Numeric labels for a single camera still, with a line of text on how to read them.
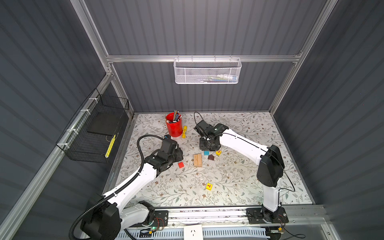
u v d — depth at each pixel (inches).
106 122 29.2
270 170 19.5
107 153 26.0
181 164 36.6
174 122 37.0
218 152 37.9
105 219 15.5
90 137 28.2
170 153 25.1
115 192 16.9
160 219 28.5
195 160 35.9
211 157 37.2
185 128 42.2
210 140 24.0
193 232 26.3
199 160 36.6
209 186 32.4
